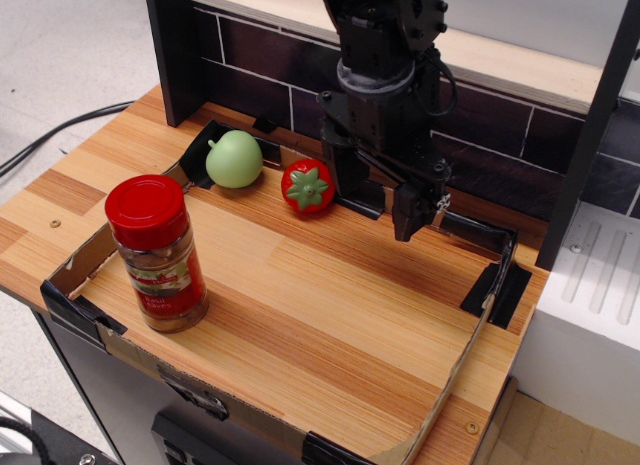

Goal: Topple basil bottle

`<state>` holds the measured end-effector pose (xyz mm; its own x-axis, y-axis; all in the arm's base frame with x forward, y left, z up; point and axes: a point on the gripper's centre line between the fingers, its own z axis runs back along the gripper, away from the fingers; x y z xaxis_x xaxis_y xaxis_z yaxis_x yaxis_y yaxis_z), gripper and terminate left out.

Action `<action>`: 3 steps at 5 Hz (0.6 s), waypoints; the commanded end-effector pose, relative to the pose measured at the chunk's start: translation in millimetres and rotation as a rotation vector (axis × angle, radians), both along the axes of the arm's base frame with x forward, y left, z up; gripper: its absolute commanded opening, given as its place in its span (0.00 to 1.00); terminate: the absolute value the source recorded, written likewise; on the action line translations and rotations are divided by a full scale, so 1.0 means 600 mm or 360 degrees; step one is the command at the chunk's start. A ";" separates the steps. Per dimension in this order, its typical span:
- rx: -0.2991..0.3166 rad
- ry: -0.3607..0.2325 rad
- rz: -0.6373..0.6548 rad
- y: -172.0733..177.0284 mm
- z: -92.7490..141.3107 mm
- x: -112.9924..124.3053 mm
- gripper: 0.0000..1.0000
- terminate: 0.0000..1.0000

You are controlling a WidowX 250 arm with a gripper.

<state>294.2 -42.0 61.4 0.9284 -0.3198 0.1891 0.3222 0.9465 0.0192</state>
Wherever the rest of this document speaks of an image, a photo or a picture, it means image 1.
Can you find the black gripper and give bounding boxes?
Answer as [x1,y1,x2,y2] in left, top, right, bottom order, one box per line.
[317,59,451,242]

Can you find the basil bottle with red lid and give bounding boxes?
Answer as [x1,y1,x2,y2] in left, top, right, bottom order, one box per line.
[105,175,208,333]

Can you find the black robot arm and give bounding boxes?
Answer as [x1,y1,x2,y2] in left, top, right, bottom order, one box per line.
[317,0,458,242]

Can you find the cardboard fence with black tape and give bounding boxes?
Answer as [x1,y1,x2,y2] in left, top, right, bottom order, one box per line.
[38,112,542,464]

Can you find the red toy tomato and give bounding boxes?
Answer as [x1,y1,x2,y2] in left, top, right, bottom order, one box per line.
[281,158,336,214]

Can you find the green toy apple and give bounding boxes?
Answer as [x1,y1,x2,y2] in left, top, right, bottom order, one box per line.
[205,130,263,189]

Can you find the black keyboard below table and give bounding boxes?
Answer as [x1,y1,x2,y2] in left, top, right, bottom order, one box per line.
[150,409,351,465]

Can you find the black device bottom left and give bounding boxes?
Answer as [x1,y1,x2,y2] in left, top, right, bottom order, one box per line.
[1,412,116,464]

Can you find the black cables on floor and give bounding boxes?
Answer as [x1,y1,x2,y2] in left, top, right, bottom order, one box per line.
[0,99,136,179]

